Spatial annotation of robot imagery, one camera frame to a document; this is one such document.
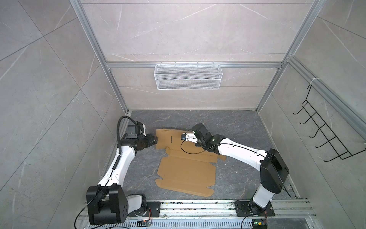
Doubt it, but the brown cardboard box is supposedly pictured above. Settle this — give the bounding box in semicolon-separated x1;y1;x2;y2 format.
155;129;226;197

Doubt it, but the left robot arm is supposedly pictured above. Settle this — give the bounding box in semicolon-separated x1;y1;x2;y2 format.
86;122;157;226

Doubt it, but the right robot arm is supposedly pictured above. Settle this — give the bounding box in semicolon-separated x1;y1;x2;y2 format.
181;123;289;215

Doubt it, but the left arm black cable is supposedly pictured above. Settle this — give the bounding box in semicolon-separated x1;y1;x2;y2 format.
116;115;138;155

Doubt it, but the white wire mesh basket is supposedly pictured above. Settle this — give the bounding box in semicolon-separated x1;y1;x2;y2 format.
154;64;223;90

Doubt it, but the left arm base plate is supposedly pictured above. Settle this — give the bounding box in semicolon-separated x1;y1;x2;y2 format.
128;201;161;218

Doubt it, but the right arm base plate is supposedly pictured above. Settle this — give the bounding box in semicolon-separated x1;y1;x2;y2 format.
234;200;275;217

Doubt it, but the aluminium mounting rail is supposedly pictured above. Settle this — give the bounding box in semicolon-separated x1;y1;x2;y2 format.
79;199;318;220

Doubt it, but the black wire hook rack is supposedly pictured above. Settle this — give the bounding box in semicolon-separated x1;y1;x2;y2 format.
293;85;366;162

